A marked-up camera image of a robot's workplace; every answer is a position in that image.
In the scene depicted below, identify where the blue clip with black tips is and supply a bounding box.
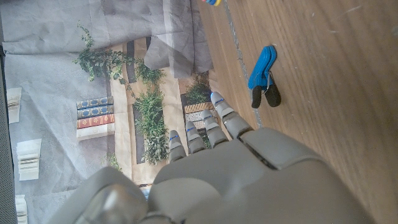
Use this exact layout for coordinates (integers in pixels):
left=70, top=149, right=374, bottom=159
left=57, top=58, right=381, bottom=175
left=248, top=45, right=282, bottom=109

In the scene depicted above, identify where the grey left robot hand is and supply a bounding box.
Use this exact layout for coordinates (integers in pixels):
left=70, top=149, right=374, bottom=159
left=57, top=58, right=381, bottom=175
left=46, top=91, right=377, bottom=224

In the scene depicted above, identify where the printed backdrop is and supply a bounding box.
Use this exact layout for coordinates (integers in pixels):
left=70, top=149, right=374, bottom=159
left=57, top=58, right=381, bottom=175
left=0, top=0, right=261, bottom=224

